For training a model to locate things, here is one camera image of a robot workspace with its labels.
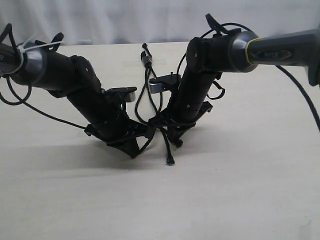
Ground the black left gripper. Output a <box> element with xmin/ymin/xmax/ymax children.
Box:
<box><xmin>84</xmin><ymin>111</ymin><xmax>156</xmax><ymax>158</ymax></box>

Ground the white zip tie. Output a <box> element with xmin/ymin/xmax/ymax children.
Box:
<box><xmin>13</xmin><ymin>39</ymin><xmax>64</xmax><ymax>73</ymax></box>

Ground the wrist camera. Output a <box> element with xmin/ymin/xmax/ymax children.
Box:
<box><xmin>148</xmin><ymin>73</ymin><xmax>181</xmax><ymax>94</ymax></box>
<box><xmin>105</xmin><ymin>86</ymin><xmax>137</xmax><ymax>103</ymax></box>

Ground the white curtain backdrop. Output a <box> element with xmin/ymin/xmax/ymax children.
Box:
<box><xmin>0</xmin><ymin>0</ymin><xmax>320</xmax><ymax>45</ymax></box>

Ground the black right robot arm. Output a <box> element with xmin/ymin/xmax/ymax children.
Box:
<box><xmin>147</xmin><ymin>29</ymin><xmax>320</xmax><ymax>146</ymax></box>

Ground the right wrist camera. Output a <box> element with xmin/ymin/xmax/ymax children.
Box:
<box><xmin>148</xmin><ymin>73</ymin><xmax>181</xmax><ymax>94</ymax></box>

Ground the black cable bundle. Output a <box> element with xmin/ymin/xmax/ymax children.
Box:
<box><xmin>141</xmin><ymin>43</ymin><xmax>163</xmax><ymax>118</ymax></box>

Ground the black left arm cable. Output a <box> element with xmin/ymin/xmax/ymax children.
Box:
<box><xmin>0</xmin><ymin>23</ymin><xmax>88</xmax><ymax>131</ymax></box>

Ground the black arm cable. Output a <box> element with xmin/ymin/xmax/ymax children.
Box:
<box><xmin>204</xmin><ymin>13</ymin><xmax>320</xmax><ymax>132</ymax></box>
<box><xmin>0</xmin><ymin>23</ymin><xmax>88</xmax><ymax>131</ymax></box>

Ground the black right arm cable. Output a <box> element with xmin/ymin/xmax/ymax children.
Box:
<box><xmin>204</xmin><ymin>13</ymin><xmax>320</xmax><ymax>132</ymax></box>

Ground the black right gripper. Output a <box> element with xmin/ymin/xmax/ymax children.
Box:
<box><xmin>148</xmin><ymin>101</ymin><xmax>213</xmax><ymax>148</ymax></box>

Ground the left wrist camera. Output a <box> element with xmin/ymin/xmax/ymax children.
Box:
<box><xmin>105</xmin><ymin>86</ymin><xmax>137</xmax><ymax>103</ymax></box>

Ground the dark grey round object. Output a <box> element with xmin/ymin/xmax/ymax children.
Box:
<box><xmin>141</xmin><ymin>55</ymin><xmax>152</xmax><ymax>66</ymax></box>

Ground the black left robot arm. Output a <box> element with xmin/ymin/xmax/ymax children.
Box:
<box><xmin>0</xmin><ymin>43</ymin><xmax>151</xmax><ymax>158</ymax></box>

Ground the clear tape strip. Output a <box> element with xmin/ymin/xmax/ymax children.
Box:
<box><xmin>121</xmin><ymin>58</ymin><xmax>167</xmax><ymax>68</ymax></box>

